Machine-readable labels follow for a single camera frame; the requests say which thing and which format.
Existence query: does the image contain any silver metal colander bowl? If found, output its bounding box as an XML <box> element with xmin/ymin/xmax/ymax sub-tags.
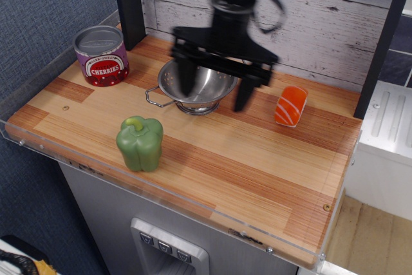
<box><xmin>145</xmin><ymin>60</ymin><xmax>238</xmax><ymax>116</ymax></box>

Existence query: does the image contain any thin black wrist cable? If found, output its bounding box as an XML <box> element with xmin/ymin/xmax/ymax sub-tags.
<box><xmin>252</xmin><ymin>0</ymin><xmax>287</xmax><ymax>34</ymax></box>

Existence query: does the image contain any green toy bell pepper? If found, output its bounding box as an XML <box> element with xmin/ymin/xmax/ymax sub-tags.
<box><xmin>116</xmin><ymin>116</ymin><xmax>164</xmax><ymax>172</ymax></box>

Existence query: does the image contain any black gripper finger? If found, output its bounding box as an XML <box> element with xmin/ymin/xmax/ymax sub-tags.
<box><xmin>176</xmin><ymin>56</ymin><xmax>198</xmax><ymax>96</ymax></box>
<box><xmin>234</xmin><ymin>77</ymin><xmax>258</xmax><ymax>112</ymax></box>

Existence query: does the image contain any grey toy fridge cabinet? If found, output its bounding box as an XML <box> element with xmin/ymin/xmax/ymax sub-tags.
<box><xmin>61</xmin><ymin>164</ymin><xmax>298</xmax><ymax>274</ymax></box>

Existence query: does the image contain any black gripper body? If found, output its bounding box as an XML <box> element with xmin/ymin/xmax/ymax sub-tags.
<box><xmin>172</xmin><ymin>0</ymin><xmax>278</xmax><ymax>87</ymax></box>

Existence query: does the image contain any white toy sink counter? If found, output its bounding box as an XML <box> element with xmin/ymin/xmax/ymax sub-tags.
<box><xmin>344</xmin><ymin>81</ymin><xmax>411</xmax><ymax>220</ymax></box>

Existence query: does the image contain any cherries toy can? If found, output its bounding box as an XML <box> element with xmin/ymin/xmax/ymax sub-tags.
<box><xmin>73</xmin><ymin>25</ymin><xmax>129</xmax><ymax>87</ymax></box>

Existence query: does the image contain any dark right shelf post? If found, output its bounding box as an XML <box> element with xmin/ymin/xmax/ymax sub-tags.
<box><xmin>353</xmin><ymin>0</ymin><xmax>407</xmax><ymax>120</ymax></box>

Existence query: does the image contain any yellow black object bottom left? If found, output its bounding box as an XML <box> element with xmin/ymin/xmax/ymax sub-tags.
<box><xmin>1</xmin><ymin>235</ymin><xmax>59</xmax><ymax>274</ymax></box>

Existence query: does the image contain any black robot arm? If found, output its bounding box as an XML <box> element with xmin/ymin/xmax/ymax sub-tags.
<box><xmin>172</xmin><ymin>0</ymin><xmax>283</xmax><ymax>111</ymax></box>

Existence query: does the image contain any orange salmon sushi toy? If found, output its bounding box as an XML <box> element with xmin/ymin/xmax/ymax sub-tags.
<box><xmin>274</xmin><ymin>86</ymin><xmax>308</xmax><ymax>128</ymax></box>

